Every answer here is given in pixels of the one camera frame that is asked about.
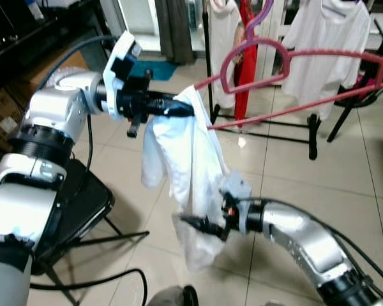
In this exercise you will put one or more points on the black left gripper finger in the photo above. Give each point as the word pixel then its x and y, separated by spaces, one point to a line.
pixel 175 113
pixel 173 102

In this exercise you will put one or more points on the black folding chair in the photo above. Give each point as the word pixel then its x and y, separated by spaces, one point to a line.
pixel 83 204

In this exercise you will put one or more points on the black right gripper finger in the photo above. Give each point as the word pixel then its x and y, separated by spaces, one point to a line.
pixel 196 224

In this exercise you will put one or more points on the black clothes rack chrome rail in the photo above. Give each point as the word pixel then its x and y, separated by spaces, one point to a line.
pixel 313 137

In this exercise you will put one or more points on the white shirt green blue print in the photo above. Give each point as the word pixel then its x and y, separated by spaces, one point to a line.
pixel 191 159

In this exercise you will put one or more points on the black shelf unit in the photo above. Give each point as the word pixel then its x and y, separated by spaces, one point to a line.
pixel 13 38

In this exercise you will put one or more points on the brown cardboard box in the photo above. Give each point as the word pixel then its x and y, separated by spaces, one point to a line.
pixel 0 121

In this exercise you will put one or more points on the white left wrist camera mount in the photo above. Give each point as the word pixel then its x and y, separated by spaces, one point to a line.
pixel 124 44

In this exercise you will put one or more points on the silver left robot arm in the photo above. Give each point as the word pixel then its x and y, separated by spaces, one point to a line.
pixel 57 108

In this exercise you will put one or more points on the grey curtain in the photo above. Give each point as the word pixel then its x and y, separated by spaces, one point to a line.
pixel 175 29

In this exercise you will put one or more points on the glass sliding door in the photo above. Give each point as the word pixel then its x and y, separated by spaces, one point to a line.
pixel 140 19

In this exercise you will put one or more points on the red shirt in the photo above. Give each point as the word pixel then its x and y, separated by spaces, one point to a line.
pixel 246 105

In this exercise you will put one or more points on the teal floor mat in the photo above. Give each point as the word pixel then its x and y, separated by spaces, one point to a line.
pixel 156 70

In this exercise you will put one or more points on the white shirt small chest logo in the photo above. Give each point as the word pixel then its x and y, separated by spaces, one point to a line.
pixel 325 32

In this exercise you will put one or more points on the red plastic clothes hanger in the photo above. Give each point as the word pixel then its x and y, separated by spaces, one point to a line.
pixel 306 104

